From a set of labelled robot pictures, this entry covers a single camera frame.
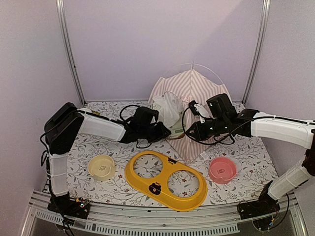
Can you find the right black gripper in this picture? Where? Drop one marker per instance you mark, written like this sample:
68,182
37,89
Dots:
201,134

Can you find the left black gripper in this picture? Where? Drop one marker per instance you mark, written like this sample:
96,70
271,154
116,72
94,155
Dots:
163,133

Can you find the brown checkered mat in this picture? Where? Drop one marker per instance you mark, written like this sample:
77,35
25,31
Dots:
172,123

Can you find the pink striped pet tent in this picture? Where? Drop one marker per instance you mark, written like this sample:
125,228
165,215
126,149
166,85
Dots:
178,91

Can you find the pink pet bowl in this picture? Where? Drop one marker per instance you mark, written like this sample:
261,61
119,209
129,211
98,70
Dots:
222,170

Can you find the yellow double bowl holder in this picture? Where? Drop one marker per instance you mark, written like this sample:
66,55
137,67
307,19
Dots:
157,187

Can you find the cream pet bowl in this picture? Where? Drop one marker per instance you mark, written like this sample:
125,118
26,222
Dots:
102,167

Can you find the white tent pole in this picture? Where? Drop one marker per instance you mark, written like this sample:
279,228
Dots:
204,70

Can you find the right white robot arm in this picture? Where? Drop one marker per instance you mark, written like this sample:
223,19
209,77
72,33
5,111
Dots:
222,120

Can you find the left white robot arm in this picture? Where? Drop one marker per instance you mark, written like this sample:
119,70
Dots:
61,130

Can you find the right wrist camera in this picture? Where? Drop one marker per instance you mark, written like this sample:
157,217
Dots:
198,110

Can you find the right aluminium frame post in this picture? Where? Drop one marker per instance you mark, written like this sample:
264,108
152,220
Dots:
258,48

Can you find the aluminium frame post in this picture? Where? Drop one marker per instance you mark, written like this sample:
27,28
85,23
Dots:
68,49
258,48

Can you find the front aluminium rail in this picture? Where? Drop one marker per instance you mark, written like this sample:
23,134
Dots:
220,220

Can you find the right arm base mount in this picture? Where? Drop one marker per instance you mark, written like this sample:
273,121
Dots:
263,205

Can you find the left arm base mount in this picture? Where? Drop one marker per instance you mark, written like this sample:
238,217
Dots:
64,205

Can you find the left aluminium frame post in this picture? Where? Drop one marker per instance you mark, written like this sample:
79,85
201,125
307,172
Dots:
68,49

